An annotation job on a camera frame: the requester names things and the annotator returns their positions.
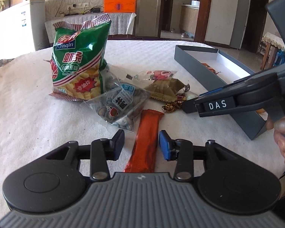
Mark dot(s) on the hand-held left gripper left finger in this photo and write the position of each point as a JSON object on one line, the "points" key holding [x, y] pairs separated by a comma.
{"points": [[118, 144]]}

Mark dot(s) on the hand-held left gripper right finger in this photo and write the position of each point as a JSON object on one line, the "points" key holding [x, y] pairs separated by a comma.
{"points": [[165, 147]]}

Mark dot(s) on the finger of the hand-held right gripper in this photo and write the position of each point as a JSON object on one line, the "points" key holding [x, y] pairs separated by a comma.
{"points": [[251, 82], [216, 105]]}

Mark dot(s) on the long orange snack bar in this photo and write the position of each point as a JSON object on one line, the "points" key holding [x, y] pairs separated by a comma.
{"points": [[144, 142]]}

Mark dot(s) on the grey cardboard box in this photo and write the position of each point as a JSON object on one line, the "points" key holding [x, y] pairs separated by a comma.
{"points": [[247, 125]]}

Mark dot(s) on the orange snack packet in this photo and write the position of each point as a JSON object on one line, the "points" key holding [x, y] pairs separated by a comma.
{"points": [[207, 67]]}

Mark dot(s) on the clear sunflower seed packet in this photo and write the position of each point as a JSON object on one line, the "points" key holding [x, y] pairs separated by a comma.
{"points": [[118, 102]]}

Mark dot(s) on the olive brown wafer packet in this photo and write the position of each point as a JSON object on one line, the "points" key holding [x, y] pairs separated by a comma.
{"points": [[163, 87]]}

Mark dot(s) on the clear pink printed candy packet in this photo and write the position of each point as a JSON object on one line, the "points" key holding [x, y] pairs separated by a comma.
{"points": [[156, 74]]}

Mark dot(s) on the green shrimp chips bag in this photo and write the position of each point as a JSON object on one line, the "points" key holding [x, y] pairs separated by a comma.
{"points": [[78, 59]]}

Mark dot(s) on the person's right hand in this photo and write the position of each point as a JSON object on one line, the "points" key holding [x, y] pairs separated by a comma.
{"points": [[283, 144]]}

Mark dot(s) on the blue plastic stool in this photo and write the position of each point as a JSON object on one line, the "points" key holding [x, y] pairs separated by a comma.
{"points": [[280, 58]]}

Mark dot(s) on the lace cloth dining table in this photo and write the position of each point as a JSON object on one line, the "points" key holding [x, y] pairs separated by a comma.
{"points": [[273, 38]]}

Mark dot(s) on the grey refrigerator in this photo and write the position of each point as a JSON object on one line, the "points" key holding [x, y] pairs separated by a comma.
{"points": [[242, 19]]}

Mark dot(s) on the wooden kitchen cabinet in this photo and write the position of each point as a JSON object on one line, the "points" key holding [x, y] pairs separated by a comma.
{"points": [[189, 20]]}

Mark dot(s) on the white pot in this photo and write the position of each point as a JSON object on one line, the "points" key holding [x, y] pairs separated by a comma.
{"points": [[195, 2]]}

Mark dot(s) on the cloth covered television cabinet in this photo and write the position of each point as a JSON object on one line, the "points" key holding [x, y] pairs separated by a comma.
{"points": [[118, 23]]}

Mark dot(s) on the dark patterned cloth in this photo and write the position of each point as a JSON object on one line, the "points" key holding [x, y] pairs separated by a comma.
{"points": [[1, 68]]}

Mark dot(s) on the white chest freezer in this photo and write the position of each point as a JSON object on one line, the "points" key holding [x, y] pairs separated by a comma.
{"points": [[19, 26]]}

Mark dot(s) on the white wall sockets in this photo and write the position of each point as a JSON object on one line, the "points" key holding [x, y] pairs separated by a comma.
{"points": [[77, 5]]}

